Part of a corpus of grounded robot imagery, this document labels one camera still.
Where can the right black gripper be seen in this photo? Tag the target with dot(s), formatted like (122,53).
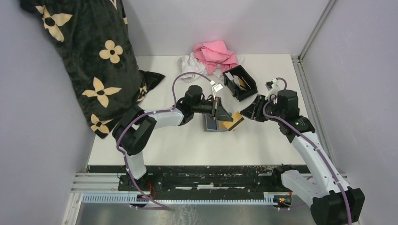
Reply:
(249,111)

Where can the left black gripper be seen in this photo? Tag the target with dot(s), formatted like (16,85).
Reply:
(222,114)

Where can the grey leather card holder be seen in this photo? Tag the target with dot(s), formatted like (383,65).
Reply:
(211,125)

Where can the black plastic card box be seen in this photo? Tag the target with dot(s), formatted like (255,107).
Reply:
(236,92)

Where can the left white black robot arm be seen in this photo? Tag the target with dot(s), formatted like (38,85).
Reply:
(134,130)

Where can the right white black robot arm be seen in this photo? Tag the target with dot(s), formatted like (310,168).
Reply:
(330,198)

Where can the gold card in box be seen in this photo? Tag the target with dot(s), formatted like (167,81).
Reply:
(243,85)

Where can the white cards in box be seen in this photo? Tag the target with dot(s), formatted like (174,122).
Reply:
(233,78)

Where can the white cloth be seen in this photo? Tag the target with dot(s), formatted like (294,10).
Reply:
(192,65)

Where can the pink cloth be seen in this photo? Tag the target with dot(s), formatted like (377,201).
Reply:
(214,54)

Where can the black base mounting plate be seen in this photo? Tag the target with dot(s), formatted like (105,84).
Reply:
(246,182)

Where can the black floral blanket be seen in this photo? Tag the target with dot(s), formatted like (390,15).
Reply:
(92,39)

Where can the corner aluminium post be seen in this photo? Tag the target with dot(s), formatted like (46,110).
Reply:
(304,84)

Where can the aluminium rail frame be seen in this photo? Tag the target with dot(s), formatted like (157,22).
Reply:
(96,200)

